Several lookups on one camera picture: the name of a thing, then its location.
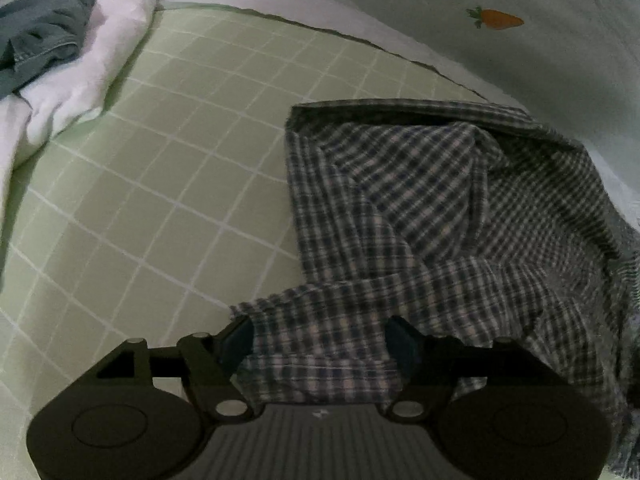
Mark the dark checkered plaid shirt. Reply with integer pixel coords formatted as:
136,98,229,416
232,100,639,479

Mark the green grid bed sheet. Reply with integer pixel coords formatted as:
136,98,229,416
1,6,474,479

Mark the pale carrot print quilt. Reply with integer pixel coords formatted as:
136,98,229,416
167,0,639,223

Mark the dark teal folded garment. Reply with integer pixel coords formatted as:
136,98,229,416
1,0,96,98

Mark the white folded garment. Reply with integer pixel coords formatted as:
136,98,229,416
1,0,158,190

